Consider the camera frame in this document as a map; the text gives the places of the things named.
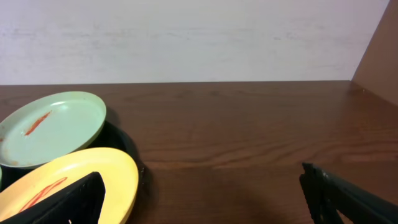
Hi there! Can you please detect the round black serving tray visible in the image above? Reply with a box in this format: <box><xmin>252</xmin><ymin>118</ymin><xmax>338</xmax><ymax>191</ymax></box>
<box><xmin>0</xmin><ymin>120</ymin><xmax>147</xmax><ymax>224</ymax></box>

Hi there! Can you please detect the yellow plate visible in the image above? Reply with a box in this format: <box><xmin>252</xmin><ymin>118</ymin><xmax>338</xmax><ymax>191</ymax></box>
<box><xmin>1</xmin><ymin>147</ymin><xmax>139</xmax><ymax>224</ymax></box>

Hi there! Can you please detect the green plate far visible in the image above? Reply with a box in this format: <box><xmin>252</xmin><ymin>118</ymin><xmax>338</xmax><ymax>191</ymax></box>
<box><xmin>1</xmin><ymin>91</ymin><xmax>107</xmax><ymax>169</ymax></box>

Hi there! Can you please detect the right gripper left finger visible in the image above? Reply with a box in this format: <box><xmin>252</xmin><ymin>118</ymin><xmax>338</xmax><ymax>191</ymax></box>
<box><xmin>1</xmin><ymin>172</ymin><xmax>106</xmax><ymax>224</ymax></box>

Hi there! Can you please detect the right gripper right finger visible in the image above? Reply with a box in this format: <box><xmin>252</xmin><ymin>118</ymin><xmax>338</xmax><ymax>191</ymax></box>
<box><xmin>299</xmin><ymin>163</ymin><xmax>397</xmax><ymax>224</ymax></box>

